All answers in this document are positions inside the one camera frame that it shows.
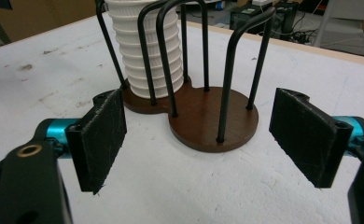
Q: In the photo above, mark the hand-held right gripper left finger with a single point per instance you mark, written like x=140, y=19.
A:
x=96, y=146

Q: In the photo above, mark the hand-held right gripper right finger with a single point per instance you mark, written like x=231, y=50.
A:
x=310, y=140

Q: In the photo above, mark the stack of paper cups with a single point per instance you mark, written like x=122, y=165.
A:
x=127, y=46

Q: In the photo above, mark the light wooden table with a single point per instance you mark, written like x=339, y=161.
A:
x=326, y=51

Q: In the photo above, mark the white foam mat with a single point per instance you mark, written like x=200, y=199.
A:
x=177, y=186

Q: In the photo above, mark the white metal desk leg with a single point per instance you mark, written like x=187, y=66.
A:
x=324, y=23

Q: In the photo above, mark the brown cardboard box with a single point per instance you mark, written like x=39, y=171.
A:
x=46, y=18

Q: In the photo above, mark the black computer tower green label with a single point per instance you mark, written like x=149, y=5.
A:
x=248, y=17

